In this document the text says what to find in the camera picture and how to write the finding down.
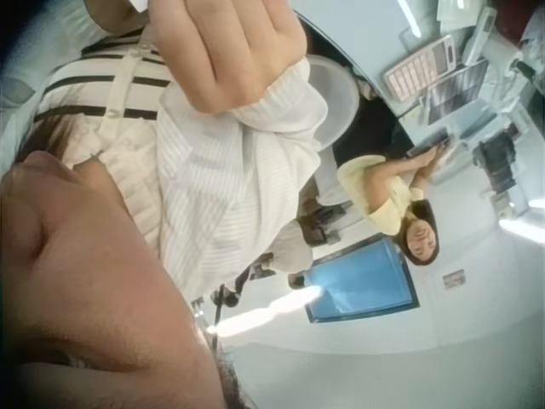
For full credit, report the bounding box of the person's left hand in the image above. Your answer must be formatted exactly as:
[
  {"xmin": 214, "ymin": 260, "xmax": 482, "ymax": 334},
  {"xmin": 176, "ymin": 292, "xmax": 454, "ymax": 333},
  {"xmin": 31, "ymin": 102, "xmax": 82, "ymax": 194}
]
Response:
[{"xmin": 83, "ymin": 0, "xmax": 146, "ymax": 37}]

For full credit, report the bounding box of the person's right hand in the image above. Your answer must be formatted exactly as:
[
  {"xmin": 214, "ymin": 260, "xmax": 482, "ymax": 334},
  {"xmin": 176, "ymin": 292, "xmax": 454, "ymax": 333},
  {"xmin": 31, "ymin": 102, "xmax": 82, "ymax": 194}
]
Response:
[{"xmin": 151, "ymin": 0, "xmax": 307, "ymax": 117}]

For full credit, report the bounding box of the white round stool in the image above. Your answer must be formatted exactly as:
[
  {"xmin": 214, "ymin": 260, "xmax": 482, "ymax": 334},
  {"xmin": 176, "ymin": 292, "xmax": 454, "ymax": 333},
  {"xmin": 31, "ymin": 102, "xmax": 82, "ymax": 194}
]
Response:
[{"xmin": 305, "ymin": 54, "xmax": 362, "ymax": 151}]

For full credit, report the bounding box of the white desk calculator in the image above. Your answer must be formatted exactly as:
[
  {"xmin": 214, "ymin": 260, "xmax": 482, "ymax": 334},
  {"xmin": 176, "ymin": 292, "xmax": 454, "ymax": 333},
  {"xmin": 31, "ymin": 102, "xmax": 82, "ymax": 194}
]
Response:
[{"xmin": 381, "ymin": 33, "xmax": 459, "ymax": 103}]

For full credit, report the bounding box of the dark phone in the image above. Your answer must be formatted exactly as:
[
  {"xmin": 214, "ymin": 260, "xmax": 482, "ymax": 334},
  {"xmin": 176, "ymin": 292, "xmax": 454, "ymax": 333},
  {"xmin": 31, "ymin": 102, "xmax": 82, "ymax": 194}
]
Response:
[{"xmin": 406, "ymin": 135, "xmax": 451, "ymax": 159}]

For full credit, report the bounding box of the dark tablet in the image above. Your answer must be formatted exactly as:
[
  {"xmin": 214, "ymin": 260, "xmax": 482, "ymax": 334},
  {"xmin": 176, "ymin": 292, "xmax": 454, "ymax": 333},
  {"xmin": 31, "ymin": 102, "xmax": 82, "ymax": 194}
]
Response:
[{"xmin": 425, "ymin": 58, "xmax": 491, "ymax": 127}]

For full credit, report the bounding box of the cluttered desk with papers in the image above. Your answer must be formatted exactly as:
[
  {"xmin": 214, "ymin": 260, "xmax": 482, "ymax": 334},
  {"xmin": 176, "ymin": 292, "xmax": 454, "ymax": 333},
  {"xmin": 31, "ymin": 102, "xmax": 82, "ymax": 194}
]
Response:
[{"xmin": 433, "ymin": 0, "xmax": 545, "ymax": 141}]

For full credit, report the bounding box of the blue monitor screen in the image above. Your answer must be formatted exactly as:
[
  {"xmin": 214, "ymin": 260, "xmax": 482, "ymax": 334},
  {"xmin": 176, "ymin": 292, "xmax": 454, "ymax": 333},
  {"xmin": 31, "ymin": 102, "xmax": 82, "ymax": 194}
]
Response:
[{"xmin": 304, "ymin": 236, "xmax": 422, "ymax": 325}]

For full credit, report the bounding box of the black equipment stand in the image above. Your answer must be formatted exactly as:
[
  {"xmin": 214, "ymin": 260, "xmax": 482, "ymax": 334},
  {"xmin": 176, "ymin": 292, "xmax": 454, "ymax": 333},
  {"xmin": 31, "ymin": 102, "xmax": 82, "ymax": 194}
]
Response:
[{"xmin": 475, "ymin": 139, "xmax": 519, "ymax": 195}]

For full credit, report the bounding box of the black camera tripod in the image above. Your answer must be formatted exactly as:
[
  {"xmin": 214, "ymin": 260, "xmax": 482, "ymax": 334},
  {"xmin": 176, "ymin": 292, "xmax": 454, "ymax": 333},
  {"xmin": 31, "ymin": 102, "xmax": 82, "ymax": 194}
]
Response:
[{"xmin": 210, "ymin": 251, "xmax": 276, "ymax": 327}]

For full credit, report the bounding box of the small wall sticker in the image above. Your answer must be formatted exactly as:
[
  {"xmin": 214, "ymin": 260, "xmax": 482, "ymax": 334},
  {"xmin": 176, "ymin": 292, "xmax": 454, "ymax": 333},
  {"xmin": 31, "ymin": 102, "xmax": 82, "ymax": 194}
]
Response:
[{"xmin": 441, "ymin": 269, "xmax": 466, "ymax": 291}]

